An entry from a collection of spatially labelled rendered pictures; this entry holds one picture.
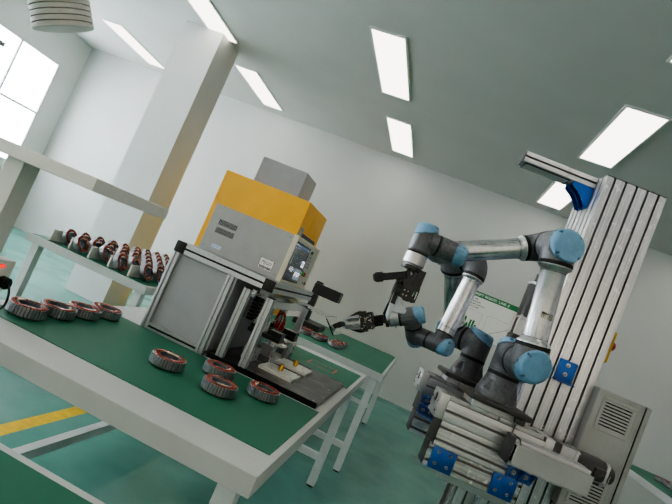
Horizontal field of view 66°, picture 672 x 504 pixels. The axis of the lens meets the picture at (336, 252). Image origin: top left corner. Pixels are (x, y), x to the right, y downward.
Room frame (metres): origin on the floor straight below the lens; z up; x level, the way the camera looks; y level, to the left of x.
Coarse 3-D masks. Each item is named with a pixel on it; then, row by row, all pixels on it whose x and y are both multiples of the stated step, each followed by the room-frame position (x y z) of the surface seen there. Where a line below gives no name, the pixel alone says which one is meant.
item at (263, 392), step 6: (252, 384) 1.72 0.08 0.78; (258, 384) 1.77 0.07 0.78; (264, 384) 1.79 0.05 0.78; (246, 390) 1.73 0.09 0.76; (252, 390) 1.71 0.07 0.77; (258, 390) 1.70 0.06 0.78; (264, 390) 1.70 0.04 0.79; (270, 390) 1.77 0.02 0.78; (276, 390) 1.76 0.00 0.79; (252, 396) 1.71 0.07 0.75; (258, 396) 1.70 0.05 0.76; (264, 396) 1.70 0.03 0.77; (270, 396) 1.71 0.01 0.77; (276, 396) 1.72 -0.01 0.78; (270, 402) 1.71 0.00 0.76; (276, 402) 1.74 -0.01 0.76
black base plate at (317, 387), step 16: (208, 352) 1.99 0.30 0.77; (240, 352) 2.22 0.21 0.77; (240, 368) 1.96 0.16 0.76; (256, 368) 2.05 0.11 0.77; (272, 384) 1.94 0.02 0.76; (288, 384) 2.01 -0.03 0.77; (304, 384) 2.13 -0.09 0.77; (320, 384) 2.27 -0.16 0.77; (336, 384) 2.42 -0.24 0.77; (304, 400) 1.91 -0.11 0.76; (320, 400) 1.97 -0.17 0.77
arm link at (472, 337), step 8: (464, 328) 2.41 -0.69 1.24; (472, 328) 2.37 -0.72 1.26; (464, 336) 2.38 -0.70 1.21; (472, 336) 2.35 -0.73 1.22; (480, 336) 2.33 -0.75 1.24; (488, 336) 2.34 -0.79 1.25; (464, 344) 2.37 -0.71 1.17; (472, 344) 2.34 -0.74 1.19; (480, 344) 2.33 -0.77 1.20; (488, 344) 2.34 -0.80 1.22; (464, 352) 2.36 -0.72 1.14; (472, 352) 2.34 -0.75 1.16; (480, 352) 2.33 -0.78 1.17; (488, 352) 2.35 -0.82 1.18; (480, 360) 2.33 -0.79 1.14
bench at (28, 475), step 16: (0, 448) 0.84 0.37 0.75; (0, 464) 0.79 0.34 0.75; (16, 464) 0.81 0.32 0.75; (32, 464) 0.83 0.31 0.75; (0, 480) 0.76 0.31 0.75; (16, 480) 0.77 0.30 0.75; (32, 480) 0.79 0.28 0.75; (48, 480) 0.81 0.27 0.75; (64, 480) 0.83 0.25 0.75; (0, 496) 0.73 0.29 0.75; (16, 496) 0.74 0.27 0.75; (32, 496) 0.75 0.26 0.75; (48, 496) 0.77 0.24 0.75; (64, 496) 0.78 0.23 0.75; (80, 496) 0.80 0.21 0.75
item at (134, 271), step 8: (56, 232) 3.30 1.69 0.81; (56, 240) 3.33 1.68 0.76; (72, 240) 3.25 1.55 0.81; (72, 248) 3.28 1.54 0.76; (88, 248) 3.42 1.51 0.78; (96, 248) 3.25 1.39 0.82; (88, 256) 3.22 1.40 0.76; (96, 256) 3.29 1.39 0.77; (112, 256) 3.19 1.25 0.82; (112, 264) 3.22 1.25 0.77; (128, 272) 3.16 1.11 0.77; (136, 272) 3.22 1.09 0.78
